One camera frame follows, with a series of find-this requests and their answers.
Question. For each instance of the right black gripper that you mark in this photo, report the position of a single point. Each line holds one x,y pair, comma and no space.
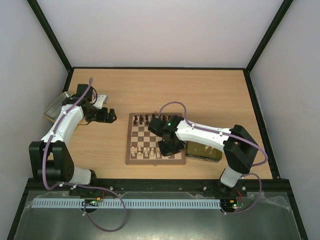
166,148

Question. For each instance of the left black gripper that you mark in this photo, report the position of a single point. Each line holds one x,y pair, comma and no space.
103,118

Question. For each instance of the gold metal tin tray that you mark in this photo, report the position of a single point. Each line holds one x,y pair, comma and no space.
203,152

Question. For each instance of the wooden chess board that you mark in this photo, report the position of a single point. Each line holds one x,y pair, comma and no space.
142,145

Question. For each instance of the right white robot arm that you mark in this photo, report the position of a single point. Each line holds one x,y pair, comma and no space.
238,146

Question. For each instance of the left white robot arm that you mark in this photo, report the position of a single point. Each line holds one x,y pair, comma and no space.
50,158

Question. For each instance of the silver metal tin lid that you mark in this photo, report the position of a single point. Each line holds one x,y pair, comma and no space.
53,111

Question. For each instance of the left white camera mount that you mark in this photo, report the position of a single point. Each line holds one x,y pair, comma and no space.
100,101

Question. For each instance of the grey slotted cable duct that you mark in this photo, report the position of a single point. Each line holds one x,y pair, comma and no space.
72,203

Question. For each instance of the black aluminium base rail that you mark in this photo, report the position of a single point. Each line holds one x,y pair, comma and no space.
206,188

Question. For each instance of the left black frame post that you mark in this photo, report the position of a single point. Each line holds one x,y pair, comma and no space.
39,14

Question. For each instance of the black frame post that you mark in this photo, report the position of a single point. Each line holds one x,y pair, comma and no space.
39,14
277,19

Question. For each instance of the right black frame post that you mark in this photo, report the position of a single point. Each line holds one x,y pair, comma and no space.
277,19

